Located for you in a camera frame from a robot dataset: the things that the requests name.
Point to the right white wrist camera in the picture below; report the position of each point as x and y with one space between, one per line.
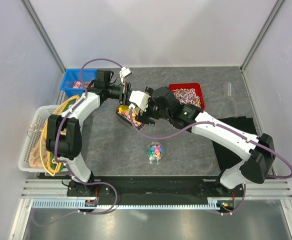
139 99

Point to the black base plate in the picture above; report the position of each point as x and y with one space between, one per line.
154 191

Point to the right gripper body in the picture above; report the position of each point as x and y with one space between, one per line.
153 111

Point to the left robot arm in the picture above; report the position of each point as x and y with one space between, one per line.
64 138

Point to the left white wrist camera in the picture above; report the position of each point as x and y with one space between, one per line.
123 73

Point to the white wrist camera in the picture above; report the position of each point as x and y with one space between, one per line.
123 73
139 99

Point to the blue plastic bin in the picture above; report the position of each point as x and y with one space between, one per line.
71 81

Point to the gold tin of star candies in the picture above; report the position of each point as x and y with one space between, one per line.
123 114

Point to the red tray of lollipops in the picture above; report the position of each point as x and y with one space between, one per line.
188 93

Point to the black cloth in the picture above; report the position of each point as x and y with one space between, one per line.
235 147

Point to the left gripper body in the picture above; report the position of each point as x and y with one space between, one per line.
124 93

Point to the white plastic basket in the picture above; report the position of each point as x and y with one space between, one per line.
33 136

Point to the clear glass jar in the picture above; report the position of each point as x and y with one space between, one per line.
155 152

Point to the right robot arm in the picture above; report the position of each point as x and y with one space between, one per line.
256 152

